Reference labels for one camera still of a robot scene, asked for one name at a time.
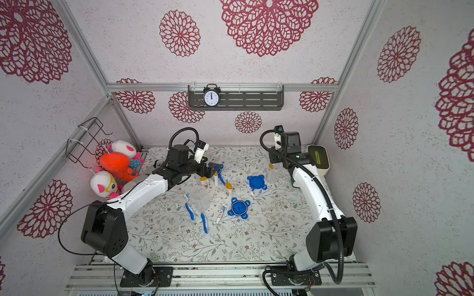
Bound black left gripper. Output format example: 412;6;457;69
181;157;222;178

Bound blue lid right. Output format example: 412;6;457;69
247;175;267;192

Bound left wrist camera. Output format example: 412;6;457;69
194;140;209;164

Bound blue toothbrush case back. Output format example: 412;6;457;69
218;175;226;186

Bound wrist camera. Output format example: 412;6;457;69
274;125;283;150
194;140;209;164

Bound black alarm clock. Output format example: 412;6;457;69
203;83;221;107

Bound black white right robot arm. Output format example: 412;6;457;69
259;126;358;284

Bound blue lid front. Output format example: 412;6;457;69
227;197;251;220

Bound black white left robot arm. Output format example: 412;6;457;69
80;136;216;287

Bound white pink plush top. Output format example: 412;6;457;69
107;140;141;160

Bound clear plastic container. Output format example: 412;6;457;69
188;186;211;213
121;165;156;194
265;163;283;184

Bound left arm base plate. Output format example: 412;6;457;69
119;266;174;288

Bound small toothpaste tube front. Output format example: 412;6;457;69
216;204;227;224

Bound red orange plush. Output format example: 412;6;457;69
99;152;139;182

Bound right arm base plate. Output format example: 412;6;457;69
270;266;322;286

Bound cream box green window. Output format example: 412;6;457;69
307;144;330;176

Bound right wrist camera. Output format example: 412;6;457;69
274;125;283;150

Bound white plush yellow glasses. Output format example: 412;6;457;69
90;170;121;200

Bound grey wall shelf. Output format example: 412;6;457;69
188;85;285;111

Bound black wire basket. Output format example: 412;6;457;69
64;117;113;170

